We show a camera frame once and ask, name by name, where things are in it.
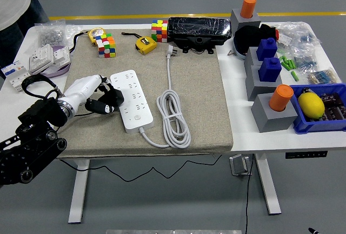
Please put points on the clear bag of blue resistors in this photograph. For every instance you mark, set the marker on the clear bag of blue resistors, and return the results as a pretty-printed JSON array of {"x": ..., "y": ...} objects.
[{"x": 305, "y": 62}]

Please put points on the silver metal hook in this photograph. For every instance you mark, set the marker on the silver metal hook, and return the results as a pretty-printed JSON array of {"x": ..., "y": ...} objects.
[{"x": 239, "y": 165}]

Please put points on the dark brown components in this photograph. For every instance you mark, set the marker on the dark brown components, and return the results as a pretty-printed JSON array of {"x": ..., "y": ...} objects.
[{"x": 335, "y": 107}]

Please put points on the blue block with knob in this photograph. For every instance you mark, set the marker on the blue block with knob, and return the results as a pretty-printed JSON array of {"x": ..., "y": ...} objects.
[
  {"x": 266, "y": 50},
  {"x": 269, "y": 70}
]

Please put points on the clear bag of blue components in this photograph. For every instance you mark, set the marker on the clear bag of blue components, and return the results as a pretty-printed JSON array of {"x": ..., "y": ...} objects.
[{"x": 308, "y": 38}]

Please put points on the clear bag of metal nuts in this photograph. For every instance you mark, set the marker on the clear bag of metal nuts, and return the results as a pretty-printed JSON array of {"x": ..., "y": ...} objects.
[{"x": 51, "y": 36}]

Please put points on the white wall socket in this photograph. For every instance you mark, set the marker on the white wall socket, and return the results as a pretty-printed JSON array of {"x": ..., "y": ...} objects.
[
  {"x": 40, "y": 58},
  {"x": 61, "y": 55}
]

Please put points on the black table control panel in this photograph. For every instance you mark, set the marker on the black table control panel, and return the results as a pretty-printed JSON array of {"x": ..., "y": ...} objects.
[{"x": 306, "y": 155}]

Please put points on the small metal screws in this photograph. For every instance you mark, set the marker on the small metal screws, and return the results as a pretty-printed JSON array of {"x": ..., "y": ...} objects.
[{"x": 230, "y": 53}]

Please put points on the black plastic bracket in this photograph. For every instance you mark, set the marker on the black plastic bracket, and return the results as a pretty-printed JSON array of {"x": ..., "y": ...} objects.
[{"x": 196, "y": 43}]

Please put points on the orange cylinder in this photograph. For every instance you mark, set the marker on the orange cylinder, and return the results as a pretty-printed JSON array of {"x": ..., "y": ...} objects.
[
  {"x": 248, "y": 7},
  {"x": 280, "y": 97}
]

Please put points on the empty clear plastic bag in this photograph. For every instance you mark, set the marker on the empty clear plastic bag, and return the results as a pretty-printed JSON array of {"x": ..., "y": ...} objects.
[{"x": 71, "y": 30}]

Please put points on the white table leg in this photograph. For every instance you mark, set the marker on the white table leg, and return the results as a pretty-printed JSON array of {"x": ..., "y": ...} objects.
[
  {"x": 267, "y": 185},
  {"x": 78, "y": 190}
]

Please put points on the round yellow tape measure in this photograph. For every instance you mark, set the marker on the round yellow tape measure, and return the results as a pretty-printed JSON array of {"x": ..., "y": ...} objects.
[{"x": 96, "y": 32}]

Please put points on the black cloth bundle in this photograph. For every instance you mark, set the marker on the black cloth bundle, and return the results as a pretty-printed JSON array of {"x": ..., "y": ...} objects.
[{"x": 248, "y": 36}]

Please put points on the white circuit breaker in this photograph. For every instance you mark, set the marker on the white circuit breaker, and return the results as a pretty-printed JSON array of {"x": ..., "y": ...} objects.
[{"x": 13, "y": 73}]

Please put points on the yellow lemon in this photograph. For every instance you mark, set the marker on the yellow lemon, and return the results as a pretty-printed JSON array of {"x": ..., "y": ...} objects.
[{"x": 311, "y": 105}]

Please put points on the white power strip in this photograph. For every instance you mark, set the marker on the white power strip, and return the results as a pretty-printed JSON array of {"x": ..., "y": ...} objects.
[{"x": 135, "y": 101}]

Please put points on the colourful puzzle cube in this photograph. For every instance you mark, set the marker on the colourful puzzle cube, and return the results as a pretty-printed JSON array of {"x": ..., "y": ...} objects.
[
  {"x": 106, "y": 46},
  {"x": 159, "y": 31}
]

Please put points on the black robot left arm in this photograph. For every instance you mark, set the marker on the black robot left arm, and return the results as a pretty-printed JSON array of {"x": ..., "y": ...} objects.
[{"x": 27, "y": 147}]

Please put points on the grey-brown fabric mat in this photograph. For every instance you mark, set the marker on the grey-brown fabric mat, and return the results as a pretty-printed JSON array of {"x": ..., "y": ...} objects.
[{"x": 194, "y": 96}]

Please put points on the small green cylinder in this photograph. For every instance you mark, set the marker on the small green cylinder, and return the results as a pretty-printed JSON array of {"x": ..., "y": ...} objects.
[
  {"x": 295, "y": 76},
  {"x": 284, "y": 65},
  {"x": 293, "y": 65},
  {"x": 282, "y": 59},
  {"x": 288, "y": 64}
]

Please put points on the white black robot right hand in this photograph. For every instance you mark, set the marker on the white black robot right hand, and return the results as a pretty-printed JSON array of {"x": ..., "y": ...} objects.
[{"x": 313, "y": 232}]

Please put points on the yellow black tape measure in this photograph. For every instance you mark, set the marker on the yellow black tape measure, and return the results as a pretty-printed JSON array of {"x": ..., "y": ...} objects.
[{"x": 146, "y": 45}]

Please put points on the black power adapter plug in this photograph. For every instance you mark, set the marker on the black power adapter plug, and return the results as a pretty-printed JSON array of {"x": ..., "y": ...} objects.
[{"x": 114, "y": 97}]

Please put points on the blue plastic bin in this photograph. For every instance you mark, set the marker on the blue plastic bin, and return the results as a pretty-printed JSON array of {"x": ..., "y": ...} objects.
[{"x": 305, "y": 126}]

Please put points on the grey round base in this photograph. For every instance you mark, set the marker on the grey round base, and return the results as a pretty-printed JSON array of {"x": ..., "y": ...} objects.
[{"x": 240, "y": 54}]

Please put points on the clear bag with white label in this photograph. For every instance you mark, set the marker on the clear bag with white label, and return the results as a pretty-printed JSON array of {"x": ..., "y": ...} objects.
[{"x": 285, "y": 39}]

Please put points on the grey hollow block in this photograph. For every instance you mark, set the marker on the grey hollow block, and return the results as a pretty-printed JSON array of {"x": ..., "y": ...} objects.
[
  {"x": 243, "y": 23},
  {"x": 270, "y": 120},
  {"x": 256, "y": 88},
  {"x": 250, "y": 59}
]

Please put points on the black film-wrapped box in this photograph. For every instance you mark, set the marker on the black film-wrapped box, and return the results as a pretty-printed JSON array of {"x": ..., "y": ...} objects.
[{"x": 198, "y": 27}]

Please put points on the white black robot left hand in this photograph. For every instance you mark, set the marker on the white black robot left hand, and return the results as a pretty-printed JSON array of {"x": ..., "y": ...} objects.
[{"x": 81, "y": 88}]

